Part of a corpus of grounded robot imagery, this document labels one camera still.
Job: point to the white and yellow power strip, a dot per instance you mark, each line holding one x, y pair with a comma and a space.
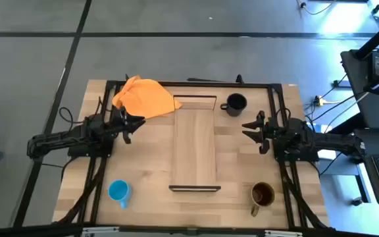
318, 100

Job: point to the brown ceramic mug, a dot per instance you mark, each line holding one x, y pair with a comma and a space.
262, 194

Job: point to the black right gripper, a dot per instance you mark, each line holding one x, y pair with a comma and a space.
270, 133

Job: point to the grey cart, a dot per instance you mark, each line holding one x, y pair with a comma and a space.
370, 108

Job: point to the silver frame bracket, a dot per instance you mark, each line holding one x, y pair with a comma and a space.
283, 233
100, 230

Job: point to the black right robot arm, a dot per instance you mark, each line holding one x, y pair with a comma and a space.
327, 141

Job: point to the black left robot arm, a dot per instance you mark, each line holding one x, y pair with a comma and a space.
61, 136

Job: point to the black enamel mug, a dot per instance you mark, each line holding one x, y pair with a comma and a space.
236, 102

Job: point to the orange cloth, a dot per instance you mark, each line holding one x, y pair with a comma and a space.
143, 98

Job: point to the wooden shelf with black frame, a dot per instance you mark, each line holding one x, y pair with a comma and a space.
194, 145

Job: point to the black diagonal pole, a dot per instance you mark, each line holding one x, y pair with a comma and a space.
377, 37

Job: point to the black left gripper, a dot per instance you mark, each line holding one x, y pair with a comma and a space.
120, 120

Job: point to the black aluminium rig frame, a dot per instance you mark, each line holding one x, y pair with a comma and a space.
271, 98

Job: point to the blue mug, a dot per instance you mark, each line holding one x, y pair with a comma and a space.
117, 191

